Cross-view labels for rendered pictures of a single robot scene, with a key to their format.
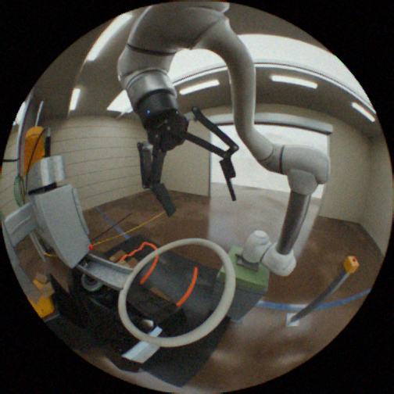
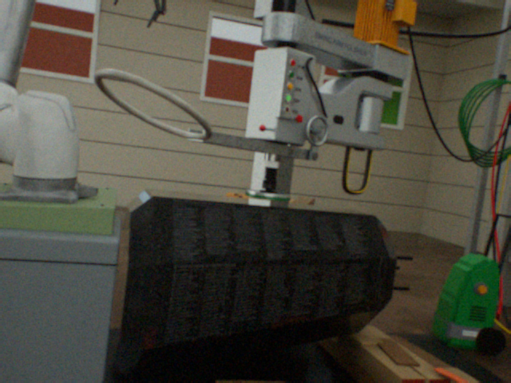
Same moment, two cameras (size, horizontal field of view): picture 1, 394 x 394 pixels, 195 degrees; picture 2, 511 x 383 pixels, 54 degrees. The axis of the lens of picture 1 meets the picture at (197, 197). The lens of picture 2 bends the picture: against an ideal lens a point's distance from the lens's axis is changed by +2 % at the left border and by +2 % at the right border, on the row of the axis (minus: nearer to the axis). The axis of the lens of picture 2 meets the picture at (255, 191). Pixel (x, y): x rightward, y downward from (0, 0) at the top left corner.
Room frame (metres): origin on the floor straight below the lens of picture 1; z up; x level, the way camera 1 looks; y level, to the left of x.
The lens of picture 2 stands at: (1.92, -0.98, 1.04)
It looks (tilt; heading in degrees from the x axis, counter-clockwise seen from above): 4 degrees down; 135
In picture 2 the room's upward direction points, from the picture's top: 7 degrees clockwise
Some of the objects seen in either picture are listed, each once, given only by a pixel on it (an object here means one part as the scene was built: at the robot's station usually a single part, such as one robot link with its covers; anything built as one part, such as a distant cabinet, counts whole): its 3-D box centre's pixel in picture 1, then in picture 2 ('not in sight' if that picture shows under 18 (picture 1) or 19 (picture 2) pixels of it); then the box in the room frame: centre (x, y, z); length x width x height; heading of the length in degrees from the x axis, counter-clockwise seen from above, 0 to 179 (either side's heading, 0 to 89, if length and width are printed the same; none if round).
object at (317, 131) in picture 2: not in sight; (311, 130); (0.40, 0.88, 1.20); 0.15 x 0.10 x 0.15; 86
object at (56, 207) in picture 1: (58, 224); (291, 103); (0.28, 0.84, 1.32); 0.36 x 0.22 x 0.45; 86
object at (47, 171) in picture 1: (39, 180); (335, 54); (0.30, 1.11, 1.62); 0.96 x 0.25 x 0.17; 86
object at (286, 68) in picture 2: (77, 212); (287, 86); (0.38, 0.69, 1.37); 0.08 x 0.03 x 0.28; 86
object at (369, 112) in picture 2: not in sight; (363, 116); (0.32, 1.42, 1.35); 0.19 x 0.19 x 0.20
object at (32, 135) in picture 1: (34, 151); (381, 13); (0.33, 1.42, 1.90); 0.31 x 0.28 x 0.40; 176
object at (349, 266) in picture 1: (319, 300); not in sight; (0.03, -1.17, 0.54); 0.20 x 0.20 x 1.09; 62
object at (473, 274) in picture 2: not in sight; (472, 278); (0.67, 2.37, 0.43); 0.35 x 0.35 x 0.87; 47
